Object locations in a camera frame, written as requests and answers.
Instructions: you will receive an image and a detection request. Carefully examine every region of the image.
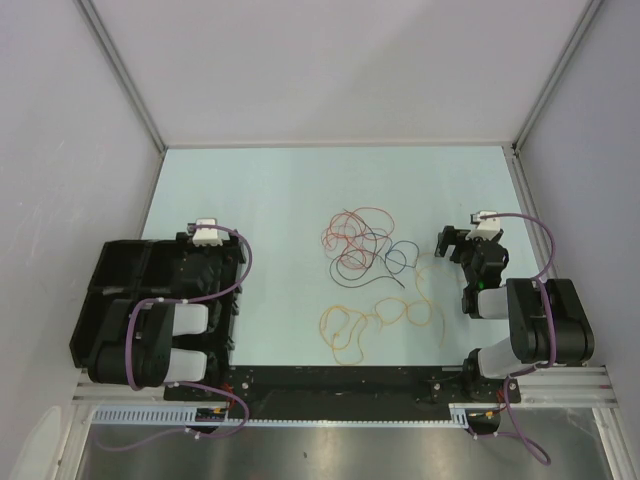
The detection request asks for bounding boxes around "orange thin cable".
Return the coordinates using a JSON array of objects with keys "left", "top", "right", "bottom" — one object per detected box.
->
[{"left": 323, "top": 205, "right": 396, "bottom": 259}]

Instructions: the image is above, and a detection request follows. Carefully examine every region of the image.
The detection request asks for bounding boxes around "black thin cable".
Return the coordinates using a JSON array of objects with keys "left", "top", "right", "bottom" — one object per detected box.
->
[{"left": 329, "top": 227, "right": 407, "bottom": 290}]

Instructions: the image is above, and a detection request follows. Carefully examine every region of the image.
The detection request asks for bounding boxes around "red thin cable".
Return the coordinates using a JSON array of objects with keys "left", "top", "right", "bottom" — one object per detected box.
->
[{"left": 322, "top": 207, "right": 381, "bottom": 274}]

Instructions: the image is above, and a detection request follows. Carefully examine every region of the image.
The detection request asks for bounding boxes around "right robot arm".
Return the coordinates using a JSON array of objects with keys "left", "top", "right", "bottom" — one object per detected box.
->
[{"left": 434, "top": 225, "right": 595, "bottom": 402}]

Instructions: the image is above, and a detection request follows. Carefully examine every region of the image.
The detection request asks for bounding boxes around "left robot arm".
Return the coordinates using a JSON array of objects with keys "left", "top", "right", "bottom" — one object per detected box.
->
[{"left": 70, "top": 233, "right": 248, "bottom": 400}]

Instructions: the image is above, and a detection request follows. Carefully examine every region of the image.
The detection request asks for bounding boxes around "black compartment bin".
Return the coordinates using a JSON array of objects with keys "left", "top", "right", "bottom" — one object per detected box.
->
[{"left": 68, "top": 238, "right": 244, "bottom": 370}]

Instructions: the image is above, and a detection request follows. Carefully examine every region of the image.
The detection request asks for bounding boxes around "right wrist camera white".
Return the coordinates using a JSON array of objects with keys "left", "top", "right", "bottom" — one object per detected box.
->
[{"left": 466, "top": 211, "right": 502, "bottom": 241}]

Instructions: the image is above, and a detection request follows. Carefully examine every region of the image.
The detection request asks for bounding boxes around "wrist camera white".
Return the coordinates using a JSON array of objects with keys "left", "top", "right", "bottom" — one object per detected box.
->
[
  {"left": 187, "top": 218, "right": 223, "bottom": 247},
  {"left": 466, "top": 211, "right": 502, "bottom": 241}
]

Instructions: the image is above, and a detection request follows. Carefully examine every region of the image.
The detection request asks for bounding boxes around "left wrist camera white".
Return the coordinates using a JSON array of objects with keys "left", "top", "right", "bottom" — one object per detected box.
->
[{"left": 187, "top": 218, "right": 223, "bottom": 247}]

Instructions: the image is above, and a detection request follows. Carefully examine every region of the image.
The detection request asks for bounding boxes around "blue thin cable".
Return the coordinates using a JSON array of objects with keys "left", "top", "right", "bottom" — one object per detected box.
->
[{"left": 372, "top": 230, "right": 420, "bottom": 275}]

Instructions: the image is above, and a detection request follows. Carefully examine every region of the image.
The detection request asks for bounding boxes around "yellow thin cable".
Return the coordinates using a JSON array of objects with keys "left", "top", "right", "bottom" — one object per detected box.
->
[{"left": 319, "top": 252, "right": 469, "bottom": 365}]

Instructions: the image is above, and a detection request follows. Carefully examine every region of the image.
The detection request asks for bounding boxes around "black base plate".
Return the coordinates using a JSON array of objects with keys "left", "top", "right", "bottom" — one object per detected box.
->
[{"left": 163, "top": 364, "right": 522, "bottom": 421}]

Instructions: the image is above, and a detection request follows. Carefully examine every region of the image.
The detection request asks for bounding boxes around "aluminium frame rail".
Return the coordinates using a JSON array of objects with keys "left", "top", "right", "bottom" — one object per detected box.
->
[{"left": 72, "top": 367, "right": 618, "bottom": 408}]

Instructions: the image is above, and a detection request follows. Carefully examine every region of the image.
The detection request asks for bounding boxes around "white slotted cable duct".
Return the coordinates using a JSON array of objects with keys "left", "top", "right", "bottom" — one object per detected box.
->
[{"left": 93, "top": 405, "right": 468, "bottom": 428}]

